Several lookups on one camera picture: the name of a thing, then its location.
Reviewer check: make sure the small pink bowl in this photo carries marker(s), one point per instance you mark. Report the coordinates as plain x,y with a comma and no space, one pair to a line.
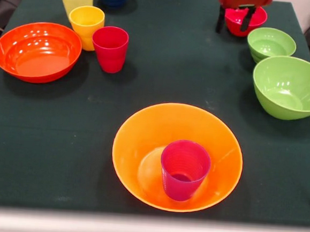
259,20

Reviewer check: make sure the small green bowl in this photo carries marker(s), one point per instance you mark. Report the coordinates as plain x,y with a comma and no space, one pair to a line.
270,44

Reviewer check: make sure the large green bowl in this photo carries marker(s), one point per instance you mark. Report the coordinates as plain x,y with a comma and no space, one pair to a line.
288,89

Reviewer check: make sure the large orange bowl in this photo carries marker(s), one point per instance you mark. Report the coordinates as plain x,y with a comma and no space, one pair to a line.
139,147

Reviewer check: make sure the purple cup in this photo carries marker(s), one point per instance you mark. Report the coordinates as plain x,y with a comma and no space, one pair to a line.
181,188

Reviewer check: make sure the pink cup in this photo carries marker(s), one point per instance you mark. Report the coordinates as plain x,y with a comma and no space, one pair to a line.
110,53

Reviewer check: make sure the yellow cup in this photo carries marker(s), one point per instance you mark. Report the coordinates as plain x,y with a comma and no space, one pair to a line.
86,24

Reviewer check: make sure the wide red-orange bowl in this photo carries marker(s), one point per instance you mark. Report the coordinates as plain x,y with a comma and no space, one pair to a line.
37,55

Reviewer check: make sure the dark green tablecloth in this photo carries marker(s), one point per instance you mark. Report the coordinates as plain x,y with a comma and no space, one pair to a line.
61,141

